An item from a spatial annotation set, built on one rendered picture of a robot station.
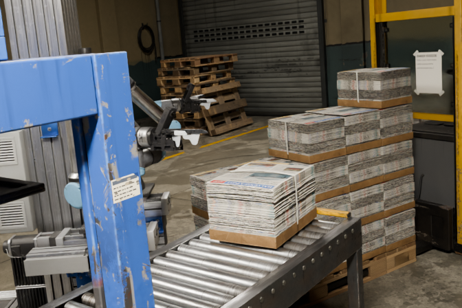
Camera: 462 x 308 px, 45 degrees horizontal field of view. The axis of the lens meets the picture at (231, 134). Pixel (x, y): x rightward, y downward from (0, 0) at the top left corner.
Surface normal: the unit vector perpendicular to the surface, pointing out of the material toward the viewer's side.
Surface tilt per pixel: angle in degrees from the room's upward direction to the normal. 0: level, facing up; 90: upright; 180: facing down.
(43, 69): 90
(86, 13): 90
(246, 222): 90
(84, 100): 90
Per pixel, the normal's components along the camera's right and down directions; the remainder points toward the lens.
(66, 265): 0.00, 0.17
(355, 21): -0.59, 0.18
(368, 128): 0.53, 0.10
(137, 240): 0.80, 0.04
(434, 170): -0.83, 0.16
